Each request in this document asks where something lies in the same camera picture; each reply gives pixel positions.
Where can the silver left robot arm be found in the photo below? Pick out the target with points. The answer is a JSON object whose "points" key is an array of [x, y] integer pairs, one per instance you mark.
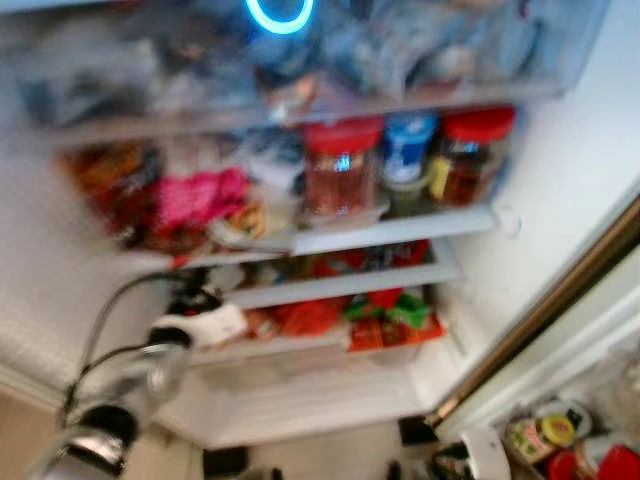
{"points": [[120, 385]]}

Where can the narrow white fridge shelf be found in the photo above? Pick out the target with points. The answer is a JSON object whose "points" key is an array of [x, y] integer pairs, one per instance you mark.
{"points": [[350, 285]]}

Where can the clear fridge drawer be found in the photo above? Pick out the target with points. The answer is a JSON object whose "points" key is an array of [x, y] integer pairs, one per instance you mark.
{"points": [[420, 55]]}

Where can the pink food packet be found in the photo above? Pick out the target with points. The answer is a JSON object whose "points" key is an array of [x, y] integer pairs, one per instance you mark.
{"points": [[198, 200]]}

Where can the red food bag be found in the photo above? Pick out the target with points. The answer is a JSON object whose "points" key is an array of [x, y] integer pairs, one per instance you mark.
{"points": [[308, 318]]}

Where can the dark orange snack bag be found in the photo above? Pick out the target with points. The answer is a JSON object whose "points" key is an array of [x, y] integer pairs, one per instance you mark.
{"points": [[110, 190]]}

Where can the white plastic bag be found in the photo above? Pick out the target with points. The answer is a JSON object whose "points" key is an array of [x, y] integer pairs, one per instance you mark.
{"points": [[272, 165]]}

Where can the red lid glass jar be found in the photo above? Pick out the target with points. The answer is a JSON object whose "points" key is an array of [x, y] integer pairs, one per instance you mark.
{"points": [[342, 175]]}

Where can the green and red packet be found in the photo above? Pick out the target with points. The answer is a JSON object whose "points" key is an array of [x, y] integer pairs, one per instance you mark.
{"points": [[395, 320]]}

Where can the red plastic container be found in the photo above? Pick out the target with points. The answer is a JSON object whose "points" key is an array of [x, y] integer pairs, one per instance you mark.
{"points": [[600, 465]]}

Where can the blue lid white tub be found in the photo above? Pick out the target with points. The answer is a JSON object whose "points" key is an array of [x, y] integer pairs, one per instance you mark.
{"points": [[408, 150]]}

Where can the red lid jar yellow label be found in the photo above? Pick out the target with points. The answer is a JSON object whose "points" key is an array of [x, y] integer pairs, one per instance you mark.
{"points": [[472, 160]]}

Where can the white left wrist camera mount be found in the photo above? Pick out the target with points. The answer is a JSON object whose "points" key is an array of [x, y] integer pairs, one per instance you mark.
{"points": [[205, 326]]}

